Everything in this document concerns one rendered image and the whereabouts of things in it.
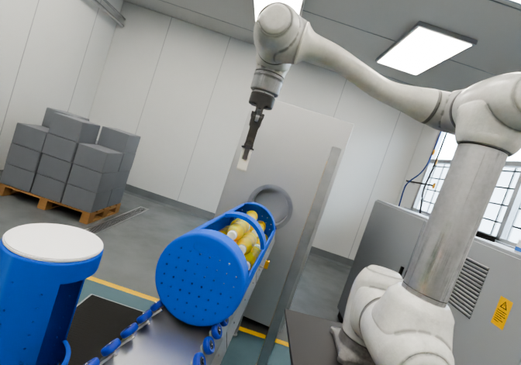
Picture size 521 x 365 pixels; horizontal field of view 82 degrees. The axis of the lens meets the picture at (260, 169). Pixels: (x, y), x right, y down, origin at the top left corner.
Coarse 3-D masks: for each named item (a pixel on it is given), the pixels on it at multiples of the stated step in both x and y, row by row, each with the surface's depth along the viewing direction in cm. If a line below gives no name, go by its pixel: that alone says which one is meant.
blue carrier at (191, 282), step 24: (240, 216) 130; (264, 216) 174; (192, 240) 91; (216, 240) 89; (264, 240) 132; (168, 264) 92; (192, 264) 91; (216, 264) 89; (240, 264) 89; (168, 288) 92; (192, 288) 91; (216, 288) 89; (240, 288) 88; (192, 312) 91; (216, 312) 89
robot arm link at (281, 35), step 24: (264, 24) 65; (288, 24) 65; (264, 48) 70; (288, 48) 70; (312, 48) 71; (336, 48) 72; (360, 72) 77; (384, 96) 85; (408, 96) 84; (432, 96) 83
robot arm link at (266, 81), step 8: (256, 72) 87; (264, 72) 85; (272, 72) 85; (256, 80) 86; (264, 80) 85; (272, 80) 85; (280, 80) 86; (256, 88) 87; (264, 88) 85; (272, 88) 85; (280, 88) 88
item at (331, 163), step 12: (336, 156) 184; (324, 168) 188; (324, 180) 185; (324, 192) 185; (312, 204) 186; (312, 216) 186; (312, 228) 186; (300, 240) 188; (300, 252) 188; (300, 264) 188; (288, 276) 189; (288, 288) 189; (288, 300) 189; (276, 312) 190; (276, 324) 190; (276, 336) 190; (264, 348) 191; (264, 360) 191
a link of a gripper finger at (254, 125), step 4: (260, 116) 84; (252, 120) 84; (252, 124) 85; (256, 124) 85; (252, 128) 85; (256, 128) 85; (248, 132) 85; (252, 132) 85; (256, 132) 85; (248, 136) 86; (252, 136) 86; (248, 140) 86; (252, 140) 86; (252, 144) 86
